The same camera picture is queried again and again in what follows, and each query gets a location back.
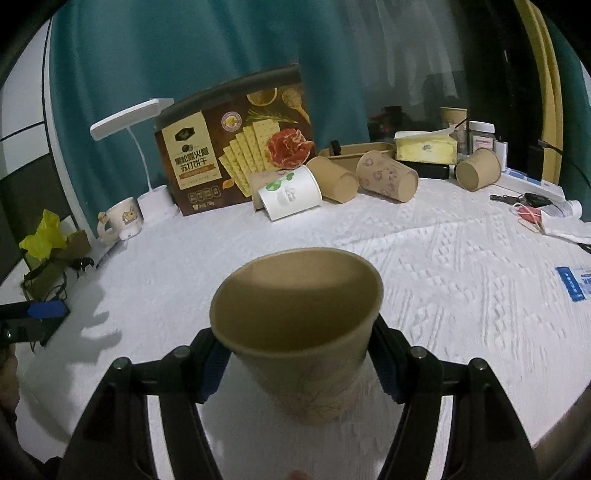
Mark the white desk lamp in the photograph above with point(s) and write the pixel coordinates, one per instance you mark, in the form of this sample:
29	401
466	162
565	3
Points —
155	204

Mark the white paper cup green print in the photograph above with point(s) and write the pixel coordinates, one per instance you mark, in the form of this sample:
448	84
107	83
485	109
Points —
291	193

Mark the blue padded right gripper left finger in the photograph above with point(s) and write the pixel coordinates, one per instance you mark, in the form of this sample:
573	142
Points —
182	380

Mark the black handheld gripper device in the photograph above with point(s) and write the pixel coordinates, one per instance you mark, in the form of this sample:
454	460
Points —
31	321

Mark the yellow curtain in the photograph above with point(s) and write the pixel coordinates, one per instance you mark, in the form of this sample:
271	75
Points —
548	71

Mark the brown paper cup right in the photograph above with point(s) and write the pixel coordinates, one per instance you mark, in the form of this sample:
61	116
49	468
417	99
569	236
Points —
480	170

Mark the yellow plastic bag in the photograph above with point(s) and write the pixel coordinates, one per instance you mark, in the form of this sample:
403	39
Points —
46	238

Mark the blue white card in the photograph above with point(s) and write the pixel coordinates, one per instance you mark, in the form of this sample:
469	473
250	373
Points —
577	282

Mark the teal curtain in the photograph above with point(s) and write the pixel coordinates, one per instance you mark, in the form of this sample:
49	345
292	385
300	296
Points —
575	172
106	56

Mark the black keys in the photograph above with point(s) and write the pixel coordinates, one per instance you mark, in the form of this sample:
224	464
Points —
526	199

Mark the brown cracker box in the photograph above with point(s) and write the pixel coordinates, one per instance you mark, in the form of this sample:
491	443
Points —
214	141

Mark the tan oval tray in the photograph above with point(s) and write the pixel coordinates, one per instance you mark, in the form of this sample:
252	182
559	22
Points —
350	154

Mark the brown printed paper cup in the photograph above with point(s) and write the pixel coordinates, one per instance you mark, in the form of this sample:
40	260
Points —
380	174
300	321

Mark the yellow tissue box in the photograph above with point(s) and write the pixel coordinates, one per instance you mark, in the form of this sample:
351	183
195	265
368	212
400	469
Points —
437	147

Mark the upright brown paper cup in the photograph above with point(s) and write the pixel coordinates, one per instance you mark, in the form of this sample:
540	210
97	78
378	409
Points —
457	119

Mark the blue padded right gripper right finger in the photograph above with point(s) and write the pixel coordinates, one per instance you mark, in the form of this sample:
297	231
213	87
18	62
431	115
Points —
417	380

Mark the clear jar white lid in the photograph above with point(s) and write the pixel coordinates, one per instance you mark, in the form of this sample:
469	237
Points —
481	135

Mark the white textured tablecloth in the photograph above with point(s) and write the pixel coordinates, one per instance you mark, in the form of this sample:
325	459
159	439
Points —
463	278

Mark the brown paper cup behind white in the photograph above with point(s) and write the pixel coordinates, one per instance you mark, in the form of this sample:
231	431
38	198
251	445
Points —
258	180

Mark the black flat box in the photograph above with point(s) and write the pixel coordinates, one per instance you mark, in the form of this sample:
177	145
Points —
431	171

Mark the person's left hand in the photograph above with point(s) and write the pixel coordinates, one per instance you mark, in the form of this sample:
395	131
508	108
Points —
9	382

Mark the teal curtain right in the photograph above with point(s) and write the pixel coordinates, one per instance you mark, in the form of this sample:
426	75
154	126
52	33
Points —
575	172

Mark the plain brown paper cup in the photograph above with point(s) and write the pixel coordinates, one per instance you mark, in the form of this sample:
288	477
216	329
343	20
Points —
336	182

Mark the teal curtain left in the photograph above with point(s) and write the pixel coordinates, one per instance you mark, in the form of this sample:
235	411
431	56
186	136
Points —
106	56

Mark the white paper packet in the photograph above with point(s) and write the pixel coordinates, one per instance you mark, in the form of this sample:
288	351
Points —
563	220

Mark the cream cartoon mug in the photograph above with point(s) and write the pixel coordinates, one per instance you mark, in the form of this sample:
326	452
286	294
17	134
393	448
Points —
122	221

